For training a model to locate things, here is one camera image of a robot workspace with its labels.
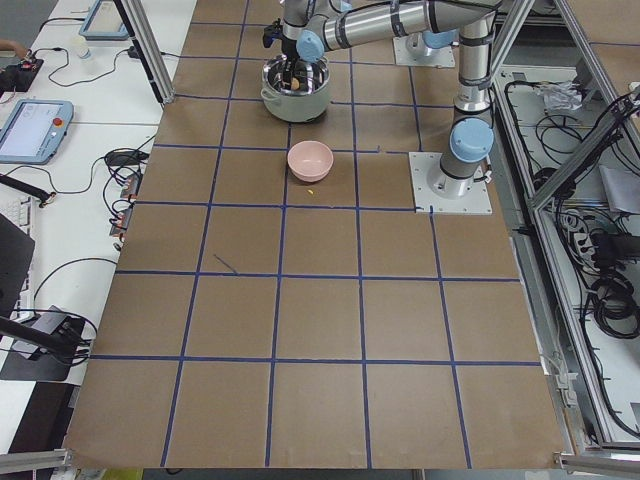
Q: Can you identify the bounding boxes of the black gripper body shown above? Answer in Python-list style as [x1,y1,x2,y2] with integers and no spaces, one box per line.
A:
[281,36,300,61]

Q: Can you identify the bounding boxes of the pale green cooking pot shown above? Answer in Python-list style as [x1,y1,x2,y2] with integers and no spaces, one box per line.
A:
[261,55,331,123]

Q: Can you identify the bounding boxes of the rear silver robot arm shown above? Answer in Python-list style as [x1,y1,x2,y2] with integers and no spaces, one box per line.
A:
[405,29,458,58]

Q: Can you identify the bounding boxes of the front silver robot arm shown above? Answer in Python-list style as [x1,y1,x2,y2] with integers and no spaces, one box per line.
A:
[275,1,501,199]

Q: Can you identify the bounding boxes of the pink bowl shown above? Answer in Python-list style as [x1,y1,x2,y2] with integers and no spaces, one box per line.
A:
[287,140,334,183]

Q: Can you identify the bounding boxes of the far blue teach pendant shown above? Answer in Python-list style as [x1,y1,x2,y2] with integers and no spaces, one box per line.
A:
[79,0,129,41]

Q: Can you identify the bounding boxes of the blue teach pendant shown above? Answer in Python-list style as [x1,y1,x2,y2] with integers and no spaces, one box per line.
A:
[79,0,129,41]
[1,99,74,165]

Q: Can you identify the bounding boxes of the black power adapter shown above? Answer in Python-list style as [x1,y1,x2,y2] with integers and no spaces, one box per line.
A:
[105,149,149,167]

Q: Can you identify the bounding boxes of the white cup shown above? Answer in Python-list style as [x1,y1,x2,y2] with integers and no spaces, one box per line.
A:
[71,35,92,61]

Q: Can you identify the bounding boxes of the near blue teach pendant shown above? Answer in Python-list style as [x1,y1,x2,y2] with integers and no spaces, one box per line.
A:
[1,99,74,165]

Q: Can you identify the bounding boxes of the crumpled white paper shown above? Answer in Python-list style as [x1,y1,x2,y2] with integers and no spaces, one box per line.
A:
[533,81,583,111]

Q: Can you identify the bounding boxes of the black monitor stand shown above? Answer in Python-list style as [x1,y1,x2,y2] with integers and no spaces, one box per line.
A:
[1,217,94,382]

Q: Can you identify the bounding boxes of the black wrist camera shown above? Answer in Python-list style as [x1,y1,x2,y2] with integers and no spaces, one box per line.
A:
[262,18,283,48]

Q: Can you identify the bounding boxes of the rear robot base plate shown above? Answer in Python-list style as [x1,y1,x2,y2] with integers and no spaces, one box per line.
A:
[393,36,455,68]

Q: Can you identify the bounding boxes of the aluminium frame post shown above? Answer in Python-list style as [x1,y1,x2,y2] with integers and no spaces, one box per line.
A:
[114,0,175,106]

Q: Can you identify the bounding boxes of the front robot base plate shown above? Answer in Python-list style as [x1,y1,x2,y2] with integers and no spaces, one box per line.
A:
[408,152,492,215]

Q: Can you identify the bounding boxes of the black cable bundle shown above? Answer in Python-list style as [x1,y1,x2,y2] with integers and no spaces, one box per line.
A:
[529,164,640,351]

